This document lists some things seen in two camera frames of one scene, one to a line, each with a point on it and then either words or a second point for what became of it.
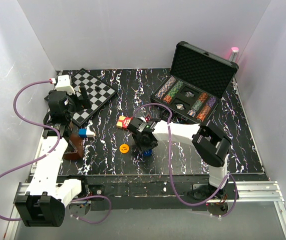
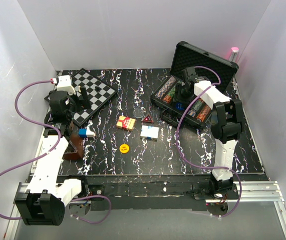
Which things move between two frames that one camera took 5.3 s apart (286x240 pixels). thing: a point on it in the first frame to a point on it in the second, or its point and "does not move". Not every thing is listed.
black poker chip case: (197, 80) does not move
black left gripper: (85, 98) does not move
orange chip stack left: (167, 98) does not move
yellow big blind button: (123, 148) does not move
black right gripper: (141, 147) to (178, 96)
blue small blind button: (148, 152) to (179, 106)
